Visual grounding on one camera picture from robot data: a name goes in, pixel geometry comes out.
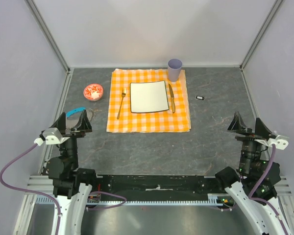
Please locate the gold fork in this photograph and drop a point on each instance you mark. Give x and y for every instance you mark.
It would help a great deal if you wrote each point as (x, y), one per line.
(120, 108)

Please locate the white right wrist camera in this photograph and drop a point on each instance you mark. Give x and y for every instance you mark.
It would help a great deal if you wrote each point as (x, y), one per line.
(280, 141)

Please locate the lilac plastic cup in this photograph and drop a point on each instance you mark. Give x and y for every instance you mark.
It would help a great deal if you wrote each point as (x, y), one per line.
(174, 68)

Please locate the orange white checkered cloth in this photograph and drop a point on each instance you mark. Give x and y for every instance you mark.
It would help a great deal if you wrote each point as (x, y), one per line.
(164, 121)

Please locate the gold knife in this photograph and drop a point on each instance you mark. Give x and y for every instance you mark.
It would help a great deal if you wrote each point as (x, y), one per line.
(172, 99)

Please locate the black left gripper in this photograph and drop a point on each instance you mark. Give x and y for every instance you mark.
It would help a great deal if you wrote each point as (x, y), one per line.
(84, 125)

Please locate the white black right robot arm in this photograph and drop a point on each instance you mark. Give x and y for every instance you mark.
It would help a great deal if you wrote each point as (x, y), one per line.
(251, 186)

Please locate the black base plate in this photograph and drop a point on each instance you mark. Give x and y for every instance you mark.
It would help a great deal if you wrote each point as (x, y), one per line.
(159, 188)

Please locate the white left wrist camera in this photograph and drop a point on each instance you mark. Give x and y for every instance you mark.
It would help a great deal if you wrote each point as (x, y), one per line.
(50, 136)

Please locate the red white patterned bowl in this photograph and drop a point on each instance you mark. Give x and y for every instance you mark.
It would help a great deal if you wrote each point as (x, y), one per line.
(93, 92)

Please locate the blue key tag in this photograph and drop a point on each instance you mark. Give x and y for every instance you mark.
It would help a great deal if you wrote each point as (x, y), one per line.
(74, 111)

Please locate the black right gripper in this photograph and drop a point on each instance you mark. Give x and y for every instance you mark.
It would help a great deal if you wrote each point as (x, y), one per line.
(261, 131)

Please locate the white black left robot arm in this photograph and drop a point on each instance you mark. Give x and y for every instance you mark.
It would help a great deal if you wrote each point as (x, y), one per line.
(71, 184)

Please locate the white square plate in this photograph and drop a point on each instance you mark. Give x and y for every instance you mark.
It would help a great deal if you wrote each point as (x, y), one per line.
(149, 97)

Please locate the grey slotted cable duct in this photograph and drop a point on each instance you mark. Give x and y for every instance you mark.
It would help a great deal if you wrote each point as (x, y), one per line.
(210, 201)

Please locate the black key tag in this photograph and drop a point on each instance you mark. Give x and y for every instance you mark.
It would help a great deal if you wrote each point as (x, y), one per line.
(200, 97)

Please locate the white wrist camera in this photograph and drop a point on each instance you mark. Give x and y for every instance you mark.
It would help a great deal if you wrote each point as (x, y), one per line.
(50, 136)
(280, 141)

